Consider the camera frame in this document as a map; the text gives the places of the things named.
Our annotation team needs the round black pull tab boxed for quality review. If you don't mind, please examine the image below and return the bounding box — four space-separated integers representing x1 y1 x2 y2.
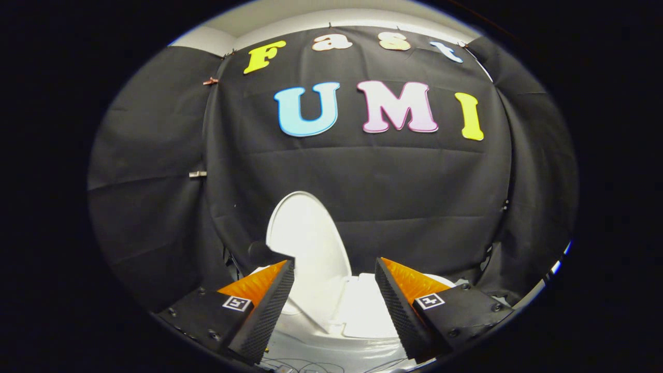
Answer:
248 240 286 267

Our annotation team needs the white toilet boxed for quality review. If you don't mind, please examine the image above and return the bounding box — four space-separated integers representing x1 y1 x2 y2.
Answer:
250 265 456 372

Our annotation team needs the white toilet lid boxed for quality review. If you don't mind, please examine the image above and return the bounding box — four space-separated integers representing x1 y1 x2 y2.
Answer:
266 191 353 318

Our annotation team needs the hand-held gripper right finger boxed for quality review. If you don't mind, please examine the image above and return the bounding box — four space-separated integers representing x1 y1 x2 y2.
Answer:
374 257 514 363

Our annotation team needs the white toilet seat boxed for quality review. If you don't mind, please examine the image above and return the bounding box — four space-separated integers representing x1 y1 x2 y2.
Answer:
295 273 456 340

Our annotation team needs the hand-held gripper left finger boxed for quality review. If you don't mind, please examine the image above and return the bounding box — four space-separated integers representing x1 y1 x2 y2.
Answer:
157 259 296 366

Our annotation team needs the black backdrop cloth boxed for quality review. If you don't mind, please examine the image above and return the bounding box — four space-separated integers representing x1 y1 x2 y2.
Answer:
87 26 578 317

